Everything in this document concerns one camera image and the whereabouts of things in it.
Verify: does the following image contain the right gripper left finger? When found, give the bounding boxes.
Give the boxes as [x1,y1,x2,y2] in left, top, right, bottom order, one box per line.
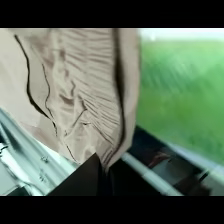
[48,152,107,197]

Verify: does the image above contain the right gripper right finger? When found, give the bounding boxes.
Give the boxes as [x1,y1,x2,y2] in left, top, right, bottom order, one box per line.
[105,159,158,197]

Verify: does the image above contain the beige pants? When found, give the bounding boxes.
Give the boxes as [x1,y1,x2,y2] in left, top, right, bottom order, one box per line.
[0,28,142,174]

